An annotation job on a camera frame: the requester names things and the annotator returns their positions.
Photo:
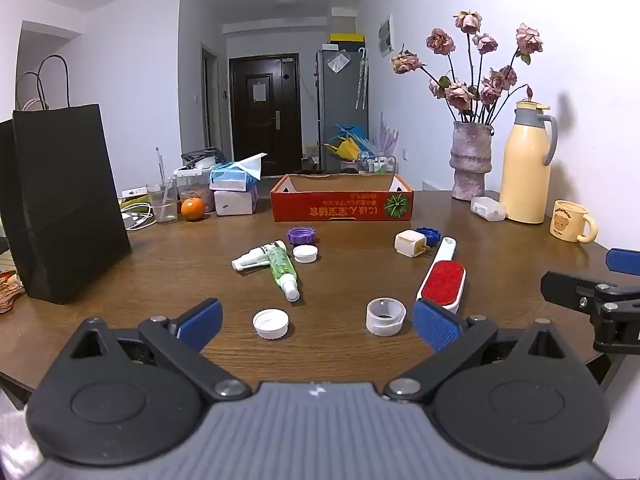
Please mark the blue tissue box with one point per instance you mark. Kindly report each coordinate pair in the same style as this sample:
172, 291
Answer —
227, 177

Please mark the hanging folded umbrellas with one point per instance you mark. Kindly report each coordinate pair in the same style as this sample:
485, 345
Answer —
361, 80

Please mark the white charger plug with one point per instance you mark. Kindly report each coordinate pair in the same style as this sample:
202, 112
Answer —
409, 243

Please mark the red and white lint brush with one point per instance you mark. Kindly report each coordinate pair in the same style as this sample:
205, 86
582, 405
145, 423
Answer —
442, 277

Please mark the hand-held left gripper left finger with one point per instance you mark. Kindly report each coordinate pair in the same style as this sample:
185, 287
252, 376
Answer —
200, 322

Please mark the wall electric panel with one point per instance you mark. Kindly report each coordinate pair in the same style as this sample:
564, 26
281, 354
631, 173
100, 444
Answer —
385, 36

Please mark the clear plastic bag on refrigerator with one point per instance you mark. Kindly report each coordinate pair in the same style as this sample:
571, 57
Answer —
337, 62

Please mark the orange fruit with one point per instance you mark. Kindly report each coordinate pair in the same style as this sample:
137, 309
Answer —
192, 209

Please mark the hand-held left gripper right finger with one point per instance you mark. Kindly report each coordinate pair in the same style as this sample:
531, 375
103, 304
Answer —
437, 325

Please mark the yellow thermos jug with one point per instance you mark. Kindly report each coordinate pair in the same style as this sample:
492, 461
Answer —
525, 175

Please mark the blue folding rack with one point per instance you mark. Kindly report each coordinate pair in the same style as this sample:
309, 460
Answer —
357, 132

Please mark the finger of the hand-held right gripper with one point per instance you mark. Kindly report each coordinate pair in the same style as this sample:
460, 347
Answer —
565, 287
624, 261

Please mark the purple bottle cap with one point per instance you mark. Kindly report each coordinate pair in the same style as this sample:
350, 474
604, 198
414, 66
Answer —
302, 235

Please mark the white power strip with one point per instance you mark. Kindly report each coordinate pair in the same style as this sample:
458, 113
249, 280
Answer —
134, 193

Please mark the white and purple tissue pack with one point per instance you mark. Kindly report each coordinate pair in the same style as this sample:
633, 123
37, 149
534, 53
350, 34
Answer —
235, 203

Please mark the trolley with bottles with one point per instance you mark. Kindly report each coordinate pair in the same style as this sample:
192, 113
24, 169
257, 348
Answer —
377, 164

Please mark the green spray bottle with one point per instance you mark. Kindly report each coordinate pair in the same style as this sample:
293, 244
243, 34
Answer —
280, 265

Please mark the clear glass cup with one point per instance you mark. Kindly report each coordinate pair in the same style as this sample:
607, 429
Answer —
162, 207

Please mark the colourful snack packet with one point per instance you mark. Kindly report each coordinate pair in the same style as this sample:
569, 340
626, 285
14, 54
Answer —
10, 292

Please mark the bunch of dried pink roses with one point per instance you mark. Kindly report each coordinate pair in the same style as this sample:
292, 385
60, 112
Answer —
462, 92

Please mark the blue bottle cap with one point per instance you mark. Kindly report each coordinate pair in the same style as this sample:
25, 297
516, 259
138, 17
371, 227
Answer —
430, 233

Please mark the white spray bottle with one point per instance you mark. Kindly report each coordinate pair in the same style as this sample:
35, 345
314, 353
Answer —
255, 256

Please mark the clear grain container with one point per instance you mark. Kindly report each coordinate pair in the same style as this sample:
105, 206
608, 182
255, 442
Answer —
197, 192

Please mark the white pole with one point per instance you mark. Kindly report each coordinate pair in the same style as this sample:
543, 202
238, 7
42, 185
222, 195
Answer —
159, 162

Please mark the small white bottle cap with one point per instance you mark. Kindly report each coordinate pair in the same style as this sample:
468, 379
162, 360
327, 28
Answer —
305, 254

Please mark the black crumpled bag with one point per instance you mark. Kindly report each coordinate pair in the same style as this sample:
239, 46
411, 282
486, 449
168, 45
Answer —
202, 156

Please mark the grey refrigerator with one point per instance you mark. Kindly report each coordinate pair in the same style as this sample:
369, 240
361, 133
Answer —
340, 105

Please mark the white flat board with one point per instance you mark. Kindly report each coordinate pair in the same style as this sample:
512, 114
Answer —
432, 185

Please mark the purple wall sticker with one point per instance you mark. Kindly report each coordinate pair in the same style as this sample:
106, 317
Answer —
387, 137

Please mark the black paper bag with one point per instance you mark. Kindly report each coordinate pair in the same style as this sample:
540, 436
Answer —
65, 200

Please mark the pink textured vase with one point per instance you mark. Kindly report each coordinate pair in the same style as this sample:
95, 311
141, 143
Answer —
470, 160

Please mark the dark brown entrance door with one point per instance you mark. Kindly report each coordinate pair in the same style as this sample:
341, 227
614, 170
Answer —
265, 125

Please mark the interior side door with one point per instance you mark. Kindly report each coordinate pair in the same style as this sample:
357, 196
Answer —
210, 100

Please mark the yellow bear mug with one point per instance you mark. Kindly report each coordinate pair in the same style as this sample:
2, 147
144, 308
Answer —
567, 222

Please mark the yellow bag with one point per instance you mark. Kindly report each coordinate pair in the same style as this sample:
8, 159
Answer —
345, 149

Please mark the red cardboard box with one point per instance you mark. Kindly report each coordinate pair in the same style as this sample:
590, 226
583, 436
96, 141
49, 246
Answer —
340, 210

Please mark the yellow and black box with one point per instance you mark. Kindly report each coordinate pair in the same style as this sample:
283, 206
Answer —
346, 38

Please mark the small white plastic box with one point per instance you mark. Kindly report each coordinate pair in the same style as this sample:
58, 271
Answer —
487, 208

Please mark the wide white bottle cap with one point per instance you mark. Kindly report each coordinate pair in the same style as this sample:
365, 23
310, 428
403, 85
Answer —
271, 323

